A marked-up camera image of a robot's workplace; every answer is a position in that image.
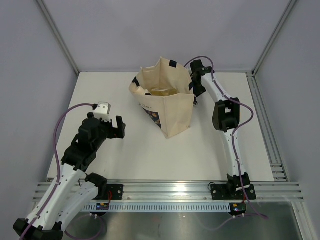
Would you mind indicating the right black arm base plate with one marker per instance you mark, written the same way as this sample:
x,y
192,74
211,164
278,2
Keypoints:
x,y
221,192

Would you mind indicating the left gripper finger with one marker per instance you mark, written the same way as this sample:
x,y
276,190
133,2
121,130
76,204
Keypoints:
x,y
111,133
121,126

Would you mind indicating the white slotted cable duct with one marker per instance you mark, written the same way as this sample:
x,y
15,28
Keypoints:
x,y
158,207

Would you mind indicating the right aluminium frame post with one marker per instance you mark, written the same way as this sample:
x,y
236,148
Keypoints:
x,y
275,34

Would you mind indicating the aluminium frame post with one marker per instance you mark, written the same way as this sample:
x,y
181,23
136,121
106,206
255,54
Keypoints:
x,y
275,34
48,18

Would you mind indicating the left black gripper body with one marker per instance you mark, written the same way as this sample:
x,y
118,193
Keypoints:
x,y
103,125

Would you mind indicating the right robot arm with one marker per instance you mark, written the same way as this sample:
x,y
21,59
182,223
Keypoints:
x,y
229,114

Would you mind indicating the left aluminium frame post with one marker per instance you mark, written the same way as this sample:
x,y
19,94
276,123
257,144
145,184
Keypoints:
x,y
48,18

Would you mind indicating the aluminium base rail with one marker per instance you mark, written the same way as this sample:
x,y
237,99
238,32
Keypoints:
x,y
199,191

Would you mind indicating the cream canvas tote bag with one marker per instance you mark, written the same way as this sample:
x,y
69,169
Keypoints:
x,y
172,114

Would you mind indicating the right side aluminium rail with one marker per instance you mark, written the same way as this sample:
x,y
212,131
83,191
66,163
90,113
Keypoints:
x,y
279,171

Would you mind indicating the cream cylindrical bottle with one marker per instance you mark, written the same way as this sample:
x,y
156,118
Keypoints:
x,y
141,91

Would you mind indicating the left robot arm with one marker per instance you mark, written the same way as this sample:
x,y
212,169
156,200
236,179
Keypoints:
x,y
52,215

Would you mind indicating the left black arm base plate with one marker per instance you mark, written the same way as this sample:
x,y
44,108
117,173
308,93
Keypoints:
x,y
113,192

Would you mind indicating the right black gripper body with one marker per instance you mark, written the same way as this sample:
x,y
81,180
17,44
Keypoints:
x,y
197,89

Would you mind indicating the small orange blue tube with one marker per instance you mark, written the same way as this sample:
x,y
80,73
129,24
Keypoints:
x,y
195,102

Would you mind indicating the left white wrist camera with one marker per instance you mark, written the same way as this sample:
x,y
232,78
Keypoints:
x,y
102,112

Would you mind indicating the clear amber soap bottle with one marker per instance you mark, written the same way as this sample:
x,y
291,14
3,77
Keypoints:
x,y
163,92

